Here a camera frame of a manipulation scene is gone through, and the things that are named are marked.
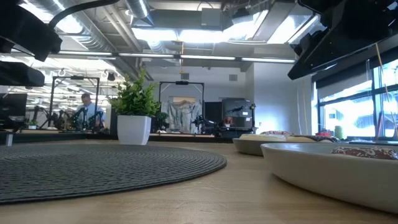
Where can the person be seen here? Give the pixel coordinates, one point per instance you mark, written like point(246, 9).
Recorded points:
point(90, 110)
point(228, 121)

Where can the chocolate donut with coloured sprinkles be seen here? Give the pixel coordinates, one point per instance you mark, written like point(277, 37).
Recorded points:
point(363, 152)

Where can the grey shallow bowl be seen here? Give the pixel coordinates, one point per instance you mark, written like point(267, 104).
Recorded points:
point(248, 148)

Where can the black computer monitor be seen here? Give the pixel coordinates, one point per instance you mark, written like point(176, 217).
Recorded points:
point(14, 105)

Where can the small red box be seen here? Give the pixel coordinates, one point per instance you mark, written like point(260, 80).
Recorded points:
point(322, 134)

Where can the white shallow bowl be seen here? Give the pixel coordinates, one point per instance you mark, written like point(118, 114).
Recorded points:
point(326, 180)

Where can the grey hanging shirt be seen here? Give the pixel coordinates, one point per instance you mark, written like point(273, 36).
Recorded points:
point(182, 115)

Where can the black rig frame with shirt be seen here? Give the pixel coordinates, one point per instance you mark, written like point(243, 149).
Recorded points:
point(182, 82)

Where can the small plant in white pot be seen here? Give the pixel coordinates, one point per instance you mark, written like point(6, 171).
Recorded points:
point(32, 124)

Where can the black background rig frame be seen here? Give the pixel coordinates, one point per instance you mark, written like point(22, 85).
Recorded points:
point(74, 77)

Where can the pink iced donut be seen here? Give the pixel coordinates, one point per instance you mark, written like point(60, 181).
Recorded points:
point(276, 132)

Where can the green plant in white pot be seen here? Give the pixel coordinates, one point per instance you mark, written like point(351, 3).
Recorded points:
point(134, 127)

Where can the small dark background plant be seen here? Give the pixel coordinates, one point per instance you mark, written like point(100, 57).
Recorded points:
point(161, 119)

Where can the background black robot arm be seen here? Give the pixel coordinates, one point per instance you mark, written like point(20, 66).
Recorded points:
point(96, 119)
point(202, 122)
point(79, 116)

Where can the round grey woven placemat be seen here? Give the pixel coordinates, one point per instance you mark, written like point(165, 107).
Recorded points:
point(109, 171)

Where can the black aluminium table frame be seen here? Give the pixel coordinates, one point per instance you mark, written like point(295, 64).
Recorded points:
point(186, 139)

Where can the pale green bottle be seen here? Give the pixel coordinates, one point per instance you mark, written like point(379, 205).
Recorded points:
point(338, 132)

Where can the long linear ceiling light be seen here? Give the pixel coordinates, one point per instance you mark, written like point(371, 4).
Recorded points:
point(205, 57)

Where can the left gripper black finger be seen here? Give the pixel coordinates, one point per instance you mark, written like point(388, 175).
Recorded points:
point(28, 34)
point(18, 74)

